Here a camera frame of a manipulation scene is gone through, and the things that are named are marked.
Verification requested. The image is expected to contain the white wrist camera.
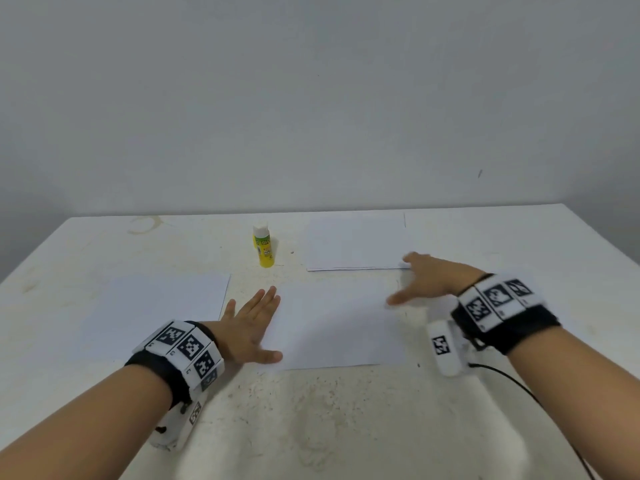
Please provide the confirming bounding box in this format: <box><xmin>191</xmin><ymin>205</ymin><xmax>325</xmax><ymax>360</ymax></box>
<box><xmin>428</xmin><ymin>319</ymin><xmax>471</xmax><ymax>378</ymax></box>
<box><xmin>150</xmin><ymin>395</ymin><xmax>204</xmax><ymax>452</ymax></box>

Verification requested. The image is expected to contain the person's right forearm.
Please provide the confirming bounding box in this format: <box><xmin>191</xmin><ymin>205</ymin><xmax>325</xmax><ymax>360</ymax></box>
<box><xmin>512</xmin><ymin>327</ymin><xmax>640</xmax><ymax>480</ymax></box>

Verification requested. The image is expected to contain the person's left forearm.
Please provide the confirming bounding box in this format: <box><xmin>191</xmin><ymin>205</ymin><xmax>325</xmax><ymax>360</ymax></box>
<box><xmin>0</xmin><ymin>365</ymin><xmax>173</xmax><ymax>480</ymax></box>

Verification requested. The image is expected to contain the black marker wristband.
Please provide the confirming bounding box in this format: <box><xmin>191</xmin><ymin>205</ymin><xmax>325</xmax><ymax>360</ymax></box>
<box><xmin>450</xmin><ymin>273</ymin><xmax>562</xmax><ymax>356</ymax></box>
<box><xmin>124</xmin><ymin>319</ymin><xmax>226</xmax><ymax>408</ymax></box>

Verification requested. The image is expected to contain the yellow glue stick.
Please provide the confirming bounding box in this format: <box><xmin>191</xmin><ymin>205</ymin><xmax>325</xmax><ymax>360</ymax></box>
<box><xmin>252</xmin><ymin>223</ymin><xmax>276</xmax><ymax>269</ymax></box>

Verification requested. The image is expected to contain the black cable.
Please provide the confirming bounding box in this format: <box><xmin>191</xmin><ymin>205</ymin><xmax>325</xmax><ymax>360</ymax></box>
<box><xmin>468</xmin><ymin>363</ymin><xmax>596</xmax><ymax>480</ymax></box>

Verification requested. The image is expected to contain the person's left hand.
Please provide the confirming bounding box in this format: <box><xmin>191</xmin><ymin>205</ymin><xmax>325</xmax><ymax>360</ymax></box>
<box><xmin>200</xmin><ymin>285</ymin><xmax>284</xmax><ymax>367</ymax></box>

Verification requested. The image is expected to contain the person's right hand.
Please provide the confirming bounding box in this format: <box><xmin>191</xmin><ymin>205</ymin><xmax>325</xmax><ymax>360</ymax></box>
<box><xmin>387</xmin><ymin>251</ymin><xmax>488</xmax><ymax>307</ymax></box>

